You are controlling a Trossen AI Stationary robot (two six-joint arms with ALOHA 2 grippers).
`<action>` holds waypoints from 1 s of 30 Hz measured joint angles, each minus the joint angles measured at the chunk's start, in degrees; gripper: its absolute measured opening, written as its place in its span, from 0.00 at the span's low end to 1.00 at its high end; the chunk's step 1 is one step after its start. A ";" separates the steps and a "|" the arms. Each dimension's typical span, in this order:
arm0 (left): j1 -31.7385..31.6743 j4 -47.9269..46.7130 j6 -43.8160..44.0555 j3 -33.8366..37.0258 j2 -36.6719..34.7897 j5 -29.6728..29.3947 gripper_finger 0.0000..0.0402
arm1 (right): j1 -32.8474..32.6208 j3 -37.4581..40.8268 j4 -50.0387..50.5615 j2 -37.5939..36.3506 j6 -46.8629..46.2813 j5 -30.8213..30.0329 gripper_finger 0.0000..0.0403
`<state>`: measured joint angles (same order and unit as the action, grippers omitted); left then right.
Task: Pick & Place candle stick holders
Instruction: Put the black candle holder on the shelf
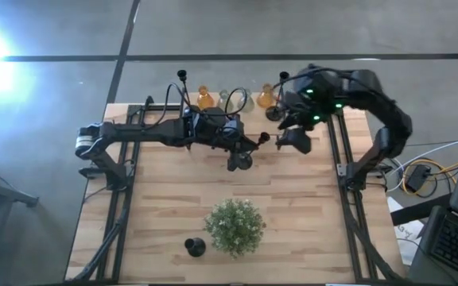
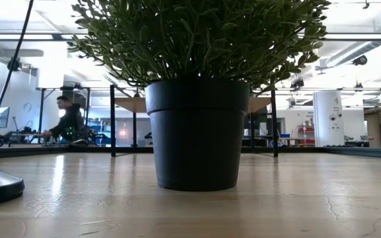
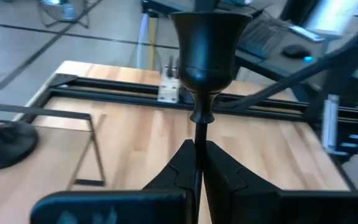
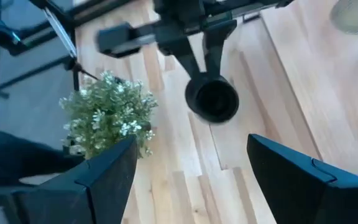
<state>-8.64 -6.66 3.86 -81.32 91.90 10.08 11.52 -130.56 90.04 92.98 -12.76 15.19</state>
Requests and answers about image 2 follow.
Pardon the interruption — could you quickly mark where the background black metal frame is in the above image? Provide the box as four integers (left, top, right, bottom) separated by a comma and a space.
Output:
36, 85, 92, 145

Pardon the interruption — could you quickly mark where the person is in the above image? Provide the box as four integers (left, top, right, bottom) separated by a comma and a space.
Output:
43, 95, 89, 145

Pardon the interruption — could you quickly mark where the red storage rack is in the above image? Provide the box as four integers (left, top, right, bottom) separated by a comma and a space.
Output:
296, 124, 316, 146

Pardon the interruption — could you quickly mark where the black ceiling camera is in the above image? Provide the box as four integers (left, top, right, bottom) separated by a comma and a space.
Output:
352, 54, 368, 66

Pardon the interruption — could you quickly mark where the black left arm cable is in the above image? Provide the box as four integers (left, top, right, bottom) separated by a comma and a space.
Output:
0, 0, 35, 143

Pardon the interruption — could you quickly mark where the black hanging ceiling fixture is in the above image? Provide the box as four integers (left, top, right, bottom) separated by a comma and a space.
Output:
290, 77, 306, 90

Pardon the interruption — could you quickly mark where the black aluminium rig frame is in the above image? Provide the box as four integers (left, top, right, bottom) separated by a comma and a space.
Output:
241, 145, 381, 160
0, 145, 155, 160

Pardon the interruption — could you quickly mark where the cluttered background workbench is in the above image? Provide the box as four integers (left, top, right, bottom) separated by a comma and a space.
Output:
3, 130, 112, 147

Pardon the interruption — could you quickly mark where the green plant in black pot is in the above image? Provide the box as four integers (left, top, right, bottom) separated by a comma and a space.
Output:
67, 0, 332, 192

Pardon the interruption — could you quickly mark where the long ceiling light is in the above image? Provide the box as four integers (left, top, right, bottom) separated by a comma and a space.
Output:
322, 32, 381, 41
0, 33, 89, 41

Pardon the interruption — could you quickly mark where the wooden shelf with black legs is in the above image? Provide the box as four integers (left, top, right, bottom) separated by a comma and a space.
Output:
109, 84, 279, 158

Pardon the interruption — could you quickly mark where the white round column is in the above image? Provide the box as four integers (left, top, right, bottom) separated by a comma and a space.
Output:
312, 90, 345, 148

